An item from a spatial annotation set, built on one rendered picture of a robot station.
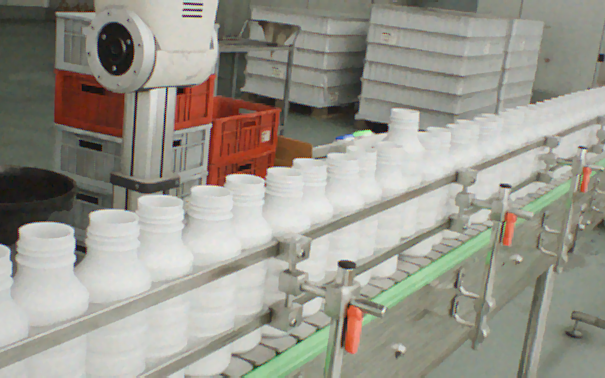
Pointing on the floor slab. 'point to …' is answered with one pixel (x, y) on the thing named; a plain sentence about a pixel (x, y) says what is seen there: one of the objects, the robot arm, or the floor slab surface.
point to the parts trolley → (255, 51)
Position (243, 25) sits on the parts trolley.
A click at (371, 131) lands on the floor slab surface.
